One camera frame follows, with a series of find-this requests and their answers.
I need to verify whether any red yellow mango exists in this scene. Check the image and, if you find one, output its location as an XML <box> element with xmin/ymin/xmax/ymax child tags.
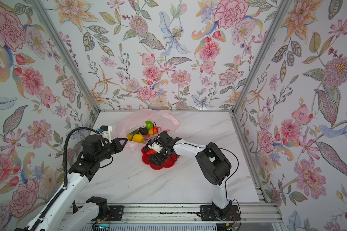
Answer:
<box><xmin>148</xmin><ymin>126</ymin><xmax>159</xmax><ymax>136</ymax></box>

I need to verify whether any yellow lemon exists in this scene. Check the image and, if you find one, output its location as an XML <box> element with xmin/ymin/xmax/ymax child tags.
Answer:
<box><xmin>132</xmin><ymin>134</ymin><xmax>144</xmax><ymax>143</ymax></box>

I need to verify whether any green round textured fruit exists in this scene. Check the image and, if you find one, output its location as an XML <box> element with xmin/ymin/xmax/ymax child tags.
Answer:
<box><xmin>145</xmin><ymin>121</ymin><xmax>154</xmax><ymax>131</ymax></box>

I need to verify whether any dark avocado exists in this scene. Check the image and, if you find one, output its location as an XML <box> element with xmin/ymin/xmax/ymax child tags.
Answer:
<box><xmin>139</xmin><ymin>127</ymin><xmax>149</xmax><ymax>136</ymax></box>

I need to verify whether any pink plastic bag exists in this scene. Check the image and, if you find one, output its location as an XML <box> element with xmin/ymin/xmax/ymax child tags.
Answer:
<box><xmin>114</xmin><ymin>109</ymin><xmax>180</xmax><ymax>151</ymax></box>

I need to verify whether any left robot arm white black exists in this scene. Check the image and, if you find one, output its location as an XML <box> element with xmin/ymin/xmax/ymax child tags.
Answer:
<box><xmin>22</xmin><ymin>134</ymin><xmax>128</xmax><ymax>231</ymax></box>

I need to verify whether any red flower-shaped plate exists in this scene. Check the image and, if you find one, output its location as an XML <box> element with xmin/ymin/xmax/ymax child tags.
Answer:
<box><xmin>142</xmin><ymin>150</ymin><xmax>180</xmax><ymax>170</ymax></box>

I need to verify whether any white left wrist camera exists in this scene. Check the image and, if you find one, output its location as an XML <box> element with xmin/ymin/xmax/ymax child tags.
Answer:
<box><xmin>98</xmin><ymin>125</ymin><xmax>112</xmax><ymax>143</ymax></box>

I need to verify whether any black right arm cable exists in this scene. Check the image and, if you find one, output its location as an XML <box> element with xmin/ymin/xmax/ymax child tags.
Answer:
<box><xmin>151</xmin><ymin>122</ymin><xmax>242</xmax><ymax>231</ymax></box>

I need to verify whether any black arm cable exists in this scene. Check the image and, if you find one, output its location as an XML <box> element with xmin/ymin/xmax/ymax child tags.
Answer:
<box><xmin>151</xmin><ymin>122</ymin><xmax>242</xmax><ymax>231</ymax></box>
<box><xmin>28</xmin><ymin>126</ymin><xmax>102</xmax><ymax>231</ymax></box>

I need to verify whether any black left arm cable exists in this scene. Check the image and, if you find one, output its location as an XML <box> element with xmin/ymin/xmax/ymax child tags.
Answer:
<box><xmin>28</xmin><ymin>126</ymin><xmax>102</xmax><ymax>231</ymax></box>

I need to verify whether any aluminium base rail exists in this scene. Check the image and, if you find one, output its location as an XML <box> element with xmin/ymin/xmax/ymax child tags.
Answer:
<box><xmin>102</xmin><ymin>202</ymin><xmax>282</xmax><ymax>224</ymax></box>

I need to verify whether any left aluminium corner post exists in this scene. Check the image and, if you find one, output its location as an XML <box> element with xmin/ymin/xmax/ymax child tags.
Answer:
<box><xmin>29</xmin><ymin>1</ymin><xmax>101</xmax><ymax>116</ymax></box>

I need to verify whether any aluminium corner post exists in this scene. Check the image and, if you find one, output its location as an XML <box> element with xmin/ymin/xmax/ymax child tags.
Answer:
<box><xmin>29</xmin><ymin>1</ymin><xmax>101</xmax><ymax>116</ymax></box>
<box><xmin>232</xmin><ymin>0</ymin><xmax>291</xmax><ymax>115</ymax></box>

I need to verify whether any right aluminium corner post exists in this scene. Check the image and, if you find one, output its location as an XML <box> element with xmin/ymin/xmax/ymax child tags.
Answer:
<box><xmin>232</xmin><ymin>0</ymin><xmax>291</xmax><ymax>115</ymax></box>

